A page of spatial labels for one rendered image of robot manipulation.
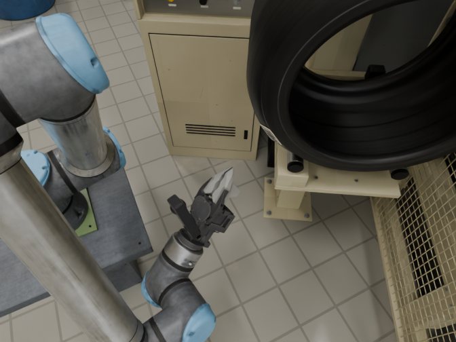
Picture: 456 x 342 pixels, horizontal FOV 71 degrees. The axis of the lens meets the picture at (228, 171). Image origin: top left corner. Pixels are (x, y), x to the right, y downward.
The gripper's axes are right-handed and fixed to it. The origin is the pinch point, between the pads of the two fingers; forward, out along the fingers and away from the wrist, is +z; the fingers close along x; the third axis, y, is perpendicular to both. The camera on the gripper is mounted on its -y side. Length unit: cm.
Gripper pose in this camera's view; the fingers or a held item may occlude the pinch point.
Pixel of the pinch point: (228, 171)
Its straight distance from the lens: 75.0
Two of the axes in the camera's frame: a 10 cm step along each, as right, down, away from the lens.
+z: 5.4, -8.3, -1.3
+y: 6.6, 3.3, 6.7
